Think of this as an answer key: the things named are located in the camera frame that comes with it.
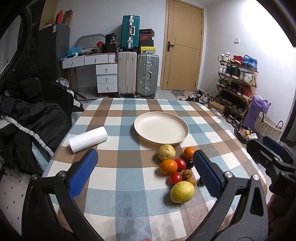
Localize person's right hand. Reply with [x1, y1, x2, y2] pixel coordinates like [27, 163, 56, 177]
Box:
[267, 194, 277, 229]

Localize smooth yellow-green guava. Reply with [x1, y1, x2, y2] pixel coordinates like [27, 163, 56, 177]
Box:
[170, 181, 195, 204]

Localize teal suitcase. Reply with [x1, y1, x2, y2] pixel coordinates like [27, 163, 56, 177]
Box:
[121, 15, 140, 50]

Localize woven wicker basket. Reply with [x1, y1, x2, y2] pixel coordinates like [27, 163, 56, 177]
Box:
[254, 108, 284, 143]

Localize cream round plate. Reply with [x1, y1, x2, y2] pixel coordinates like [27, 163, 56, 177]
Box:
[133, 111, 189, 146]

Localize wooden shoe rack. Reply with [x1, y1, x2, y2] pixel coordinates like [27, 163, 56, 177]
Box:
[215, 60, 258, 119]

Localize orange front mandarin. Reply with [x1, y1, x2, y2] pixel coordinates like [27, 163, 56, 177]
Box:
[159, 159, 178, 175]

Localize bumpy yellow guava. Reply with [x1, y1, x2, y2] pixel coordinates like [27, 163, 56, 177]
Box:
[158, 145, 176, 161]

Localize dark purple plum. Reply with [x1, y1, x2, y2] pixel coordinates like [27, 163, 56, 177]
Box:
[186, 160, 194, 169]

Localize wooden door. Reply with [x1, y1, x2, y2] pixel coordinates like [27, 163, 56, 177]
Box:
[161, 1, 204, 91]

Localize purple bag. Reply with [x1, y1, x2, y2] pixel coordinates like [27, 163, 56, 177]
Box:
[243, 95, 271, 129]

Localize black clothing pile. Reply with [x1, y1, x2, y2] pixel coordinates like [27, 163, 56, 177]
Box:
[1, 78, 84, 175]

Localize beige suitcase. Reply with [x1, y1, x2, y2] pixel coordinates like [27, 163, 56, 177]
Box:
[117, 52, 137, 95]

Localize silver aluminium suitcase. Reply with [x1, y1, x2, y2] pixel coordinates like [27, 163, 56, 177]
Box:
[136, 53, 159, 98]

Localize black refrigerator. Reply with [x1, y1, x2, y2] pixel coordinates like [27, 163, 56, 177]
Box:
[38, 24, 70, 82]

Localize checkered tablecloth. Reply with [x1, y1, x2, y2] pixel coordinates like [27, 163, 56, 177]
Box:
[44, 98, 261, 240]

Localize brown kiwi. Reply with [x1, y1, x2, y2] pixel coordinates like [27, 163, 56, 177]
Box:
[182, 169, 193, 181]
[186, 177, 197, 186]

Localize orange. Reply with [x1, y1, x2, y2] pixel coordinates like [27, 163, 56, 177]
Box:
[183, 147, 197, 160]

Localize white paper towel roll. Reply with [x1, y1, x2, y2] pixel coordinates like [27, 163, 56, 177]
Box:
[68, 126, 108, 153]

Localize red tomato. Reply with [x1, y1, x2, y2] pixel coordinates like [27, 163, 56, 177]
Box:
[175, 158, 187, 171]
[169, 172, 183, 185]

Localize white drawer desk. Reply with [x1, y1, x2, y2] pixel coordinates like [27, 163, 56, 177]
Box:
[61, 53, 118, 95]

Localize stacked shoe boxes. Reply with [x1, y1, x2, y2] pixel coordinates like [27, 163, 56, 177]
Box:
[138, 29, 156, 54]

